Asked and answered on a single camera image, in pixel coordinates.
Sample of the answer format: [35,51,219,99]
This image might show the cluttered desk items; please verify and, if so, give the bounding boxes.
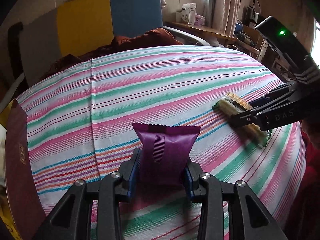
[235,0,289,78]

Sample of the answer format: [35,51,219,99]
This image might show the gold metal tin box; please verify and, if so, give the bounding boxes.
[4,100,46,239]

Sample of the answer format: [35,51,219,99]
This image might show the white bed rail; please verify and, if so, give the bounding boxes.
[163,26,210,47]

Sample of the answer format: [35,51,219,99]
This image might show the wooden side shelf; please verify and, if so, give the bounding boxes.
[165,22,237,42]

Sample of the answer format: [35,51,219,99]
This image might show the white boxes on shelf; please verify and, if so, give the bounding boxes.
[176,3,205,26]

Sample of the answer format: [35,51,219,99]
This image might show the pink patterned curtain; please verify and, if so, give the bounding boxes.
[212,0,241,36]

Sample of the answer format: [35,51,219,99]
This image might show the person's right hand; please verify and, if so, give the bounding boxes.
[302,116,320,149]

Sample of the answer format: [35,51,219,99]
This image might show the grey yellow blue headboard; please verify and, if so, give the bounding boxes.
[19,0,163,86]

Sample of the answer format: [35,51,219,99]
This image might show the dark red blanket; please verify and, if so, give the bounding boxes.
[40,28,182,81]

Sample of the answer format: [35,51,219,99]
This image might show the striped bed sheet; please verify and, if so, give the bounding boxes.
[17,46,306,226]

